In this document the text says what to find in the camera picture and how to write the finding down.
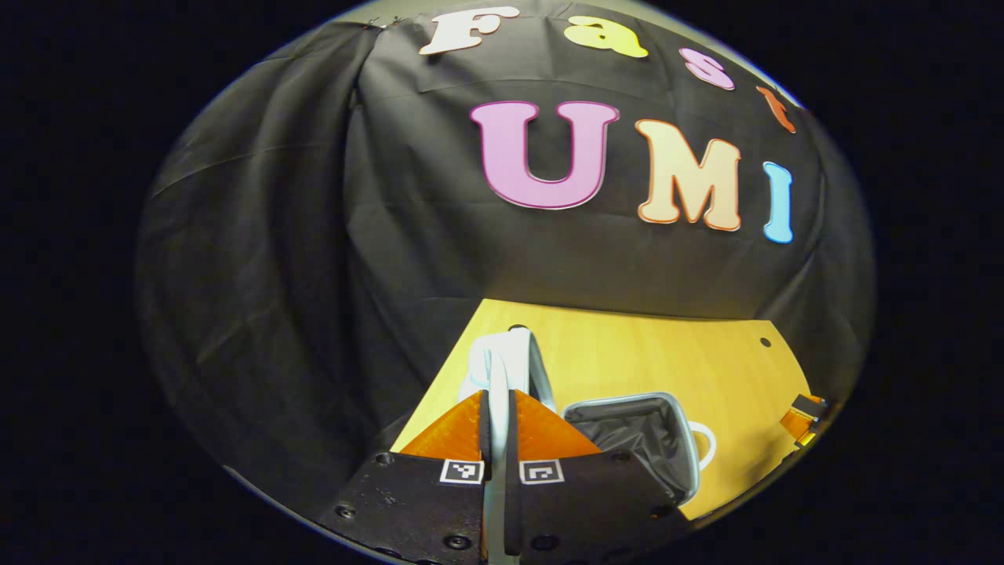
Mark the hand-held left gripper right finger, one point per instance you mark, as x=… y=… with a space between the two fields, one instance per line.
x=580 y=502

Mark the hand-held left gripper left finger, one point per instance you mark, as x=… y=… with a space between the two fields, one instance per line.
x=416 y=502

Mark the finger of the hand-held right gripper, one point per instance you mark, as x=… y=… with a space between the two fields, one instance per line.
x=800 y=424

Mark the light blue suitcase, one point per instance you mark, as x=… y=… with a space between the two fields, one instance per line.
x=627 y=439

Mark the black backdrop cloth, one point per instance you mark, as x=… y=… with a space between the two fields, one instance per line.
x=314 y=235

